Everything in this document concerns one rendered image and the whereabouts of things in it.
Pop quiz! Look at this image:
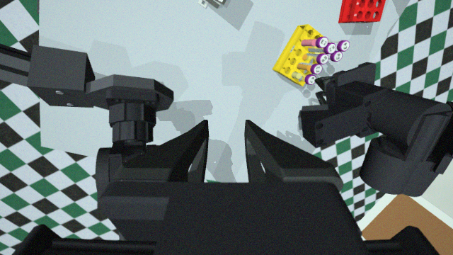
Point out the red tube rack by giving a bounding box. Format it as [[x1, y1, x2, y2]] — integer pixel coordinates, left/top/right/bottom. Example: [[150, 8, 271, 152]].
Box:
[[338, 0, 386, 23]]

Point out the yellow tube rack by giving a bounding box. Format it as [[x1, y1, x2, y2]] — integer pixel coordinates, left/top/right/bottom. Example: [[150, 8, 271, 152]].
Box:
[[273, 24, 323, 86]]

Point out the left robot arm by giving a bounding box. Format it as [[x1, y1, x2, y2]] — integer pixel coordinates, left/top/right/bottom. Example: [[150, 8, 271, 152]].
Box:
[[298, 81, 453, 197]]

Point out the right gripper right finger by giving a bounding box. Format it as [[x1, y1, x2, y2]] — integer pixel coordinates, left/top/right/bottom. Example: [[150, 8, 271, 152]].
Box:
[[244, 120, 344, 192]]

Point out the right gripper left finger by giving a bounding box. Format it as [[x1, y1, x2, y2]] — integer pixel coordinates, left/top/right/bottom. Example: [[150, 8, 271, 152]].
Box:
[[110, 120, 209, 182]]

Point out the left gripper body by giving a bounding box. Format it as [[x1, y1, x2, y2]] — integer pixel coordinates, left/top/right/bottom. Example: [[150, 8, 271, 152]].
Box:
[[326, 62, 396, 129]]

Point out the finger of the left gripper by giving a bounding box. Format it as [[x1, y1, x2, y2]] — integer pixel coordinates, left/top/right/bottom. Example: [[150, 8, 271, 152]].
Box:
[[314, 76, 335, 92], [316, 91, 326, 105]]

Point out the test tube with pink liquid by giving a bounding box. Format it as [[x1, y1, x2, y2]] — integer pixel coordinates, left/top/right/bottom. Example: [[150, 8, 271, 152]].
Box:
[[301, 36, 328, 48]]

